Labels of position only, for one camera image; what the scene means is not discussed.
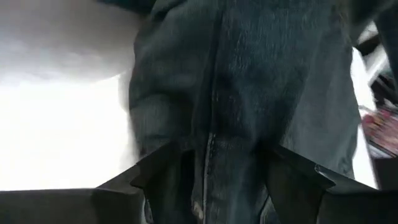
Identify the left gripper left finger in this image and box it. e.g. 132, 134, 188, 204
0, 142, 197, 224

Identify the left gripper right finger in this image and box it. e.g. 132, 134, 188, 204
264, 145, 398, 224

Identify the dark green garment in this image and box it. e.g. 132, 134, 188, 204
96, 0, 398, 224

